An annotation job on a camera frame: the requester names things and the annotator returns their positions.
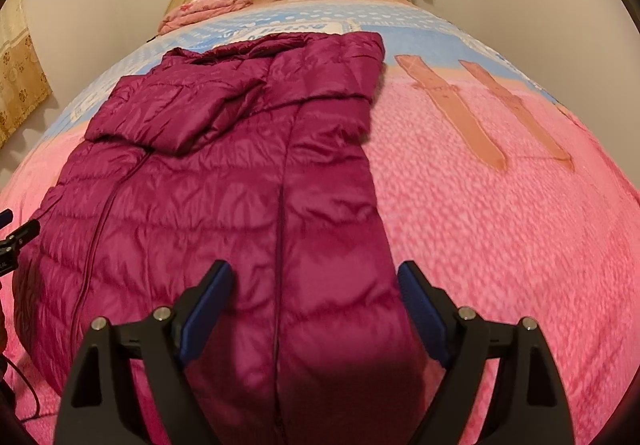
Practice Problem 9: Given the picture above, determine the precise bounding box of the bed with pink blue cover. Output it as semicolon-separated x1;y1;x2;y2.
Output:
0;0;640;445

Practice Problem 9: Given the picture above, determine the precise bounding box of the magenta puffer jacket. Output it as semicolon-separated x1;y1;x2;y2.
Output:
12;31;441;445

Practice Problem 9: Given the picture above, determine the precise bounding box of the black cable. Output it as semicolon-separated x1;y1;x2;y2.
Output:
0;355;42;421

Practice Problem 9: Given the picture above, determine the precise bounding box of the wide floral beige curtain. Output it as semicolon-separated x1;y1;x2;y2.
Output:
0;0;53;148

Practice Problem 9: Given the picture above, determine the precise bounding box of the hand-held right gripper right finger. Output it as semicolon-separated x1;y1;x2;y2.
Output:
397;261;576;445

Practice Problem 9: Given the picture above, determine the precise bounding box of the pink folded quilt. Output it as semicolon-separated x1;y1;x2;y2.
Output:
157;0;255;34

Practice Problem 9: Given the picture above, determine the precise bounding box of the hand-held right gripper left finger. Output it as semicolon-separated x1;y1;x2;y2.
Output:
54;260;234;445

